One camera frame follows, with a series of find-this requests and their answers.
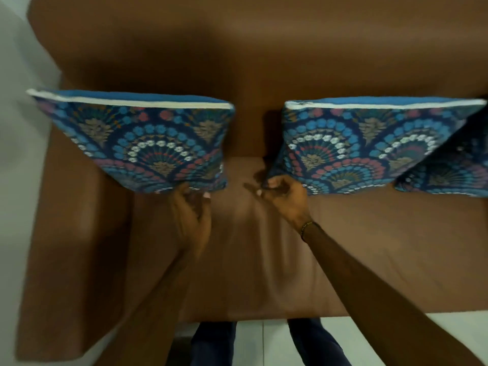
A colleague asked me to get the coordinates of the person's left hand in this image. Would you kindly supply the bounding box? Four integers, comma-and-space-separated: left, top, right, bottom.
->
168, 182, 212, 259

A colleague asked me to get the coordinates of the person's right hand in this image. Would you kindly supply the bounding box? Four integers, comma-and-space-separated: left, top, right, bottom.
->
244, 175, 313, 232

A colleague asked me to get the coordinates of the person's right forearm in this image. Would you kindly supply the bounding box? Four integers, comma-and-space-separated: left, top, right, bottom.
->
303, 224, 485, 366

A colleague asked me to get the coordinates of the person's left forearm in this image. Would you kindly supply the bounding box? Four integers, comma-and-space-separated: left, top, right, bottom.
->
92, 252, 203, 366

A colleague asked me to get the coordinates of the blue patterned cushion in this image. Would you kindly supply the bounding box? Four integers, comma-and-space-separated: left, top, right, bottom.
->
26, 88, 235, 195
393, 110, 488, 198
263, 97, 488, 196

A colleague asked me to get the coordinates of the brown sofa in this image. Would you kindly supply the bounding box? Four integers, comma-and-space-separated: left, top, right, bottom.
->
15, 0, 488, 358

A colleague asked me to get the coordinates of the person's left leg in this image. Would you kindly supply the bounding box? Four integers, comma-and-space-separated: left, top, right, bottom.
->
189, 321, 238, 366

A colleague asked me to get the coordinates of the person's leg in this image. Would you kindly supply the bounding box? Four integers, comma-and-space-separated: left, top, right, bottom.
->
189, 321, 238, 366
287, 318, 353, 366

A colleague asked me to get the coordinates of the person's right leg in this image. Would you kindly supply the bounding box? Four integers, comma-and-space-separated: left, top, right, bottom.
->
287, 318, 353, 366

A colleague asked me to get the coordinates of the beaded bracelet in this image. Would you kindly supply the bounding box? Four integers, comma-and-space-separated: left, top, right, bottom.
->
300, 221, 318, 241

